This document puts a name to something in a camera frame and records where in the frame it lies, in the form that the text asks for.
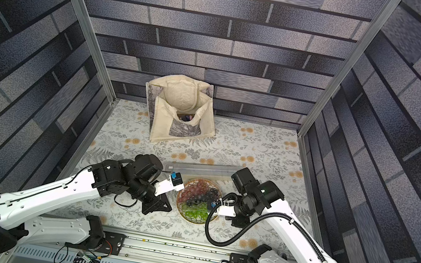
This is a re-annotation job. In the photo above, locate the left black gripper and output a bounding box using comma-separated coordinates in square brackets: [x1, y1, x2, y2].
[125, 175, 182, 220]

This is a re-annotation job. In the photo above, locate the cream plastic wrap dispenser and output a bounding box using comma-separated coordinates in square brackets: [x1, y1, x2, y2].
[164, 162, 242, 181]

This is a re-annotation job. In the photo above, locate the clear plastic wrap sheet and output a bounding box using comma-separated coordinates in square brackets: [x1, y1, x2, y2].
[166, 163, 235, 225]

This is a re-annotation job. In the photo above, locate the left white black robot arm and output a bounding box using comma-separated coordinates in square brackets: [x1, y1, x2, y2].
[0, 154, 184, 255]

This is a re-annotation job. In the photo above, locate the patterned plate with orange rim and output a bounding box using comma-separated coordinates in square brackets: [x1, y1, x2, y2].
[176, 178, 222, 225]

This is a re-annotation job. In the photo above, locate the red grape bunch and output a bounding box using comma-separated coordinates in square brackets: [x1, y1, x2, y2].
[179, 179, 210, 202]

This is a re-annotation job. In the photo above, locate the black grape bunch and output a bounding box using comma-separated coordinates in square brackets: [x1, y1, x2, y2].
[185, 188, 220, 211]

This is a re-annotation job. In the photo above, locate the green grape bunch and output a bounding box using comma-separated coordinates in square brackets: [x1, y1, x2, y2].
[180, 203, 209, 224]

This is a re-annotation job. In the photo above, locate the dark snack packet in bag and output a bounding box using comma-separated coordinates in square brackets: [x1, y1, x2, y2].
[178, 114, 194, 122]

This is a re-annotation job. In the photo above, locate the cream canvas tote bag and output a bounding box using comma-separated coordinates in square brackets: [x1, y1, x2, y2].
[145, 75, 215, 142]

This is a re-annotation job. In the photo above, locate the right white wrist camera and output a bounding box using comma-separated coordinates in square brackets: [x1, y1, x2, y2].
[211, 201, 237, 218]

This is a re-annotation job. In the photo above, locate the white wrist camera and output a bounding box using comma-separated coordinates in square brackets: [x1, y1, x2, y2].
[154, 172, 185, 196]
[211, 201, 237, 218]

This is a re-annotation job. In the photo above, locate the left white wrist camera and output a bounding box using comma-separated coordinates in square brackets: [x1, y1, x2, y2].
[154, 172, 185, 196]

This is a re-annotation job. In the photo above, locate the aluminium mounting rail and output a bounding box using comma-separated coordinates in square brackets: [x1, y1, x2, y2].
[5, 208, 323, 263]

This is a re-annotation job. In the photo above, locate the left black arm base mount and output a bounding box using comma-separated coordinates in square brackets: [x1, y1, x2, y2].
[65, 232, 126, 256]

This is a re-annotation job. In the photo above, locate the left circuit board with wires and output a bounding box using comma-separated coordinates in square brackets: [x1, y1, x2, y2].
[53, 244, 110, 263]

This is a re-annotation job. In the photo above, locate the right aluminium frame post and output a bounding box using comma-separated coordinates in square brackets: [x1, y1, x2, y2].
[298, 0, 402, 139]

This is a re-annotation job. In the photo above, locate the aluminium frame post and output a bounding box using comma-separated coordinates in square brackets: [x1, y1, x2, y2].
[298, 0, 402, 139]
[70, 0, 116, 104]

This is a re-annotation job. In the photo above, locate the left aluminium frame post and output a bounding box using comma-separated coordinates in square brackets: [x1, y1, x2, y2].
[70, 0, 116, 104]

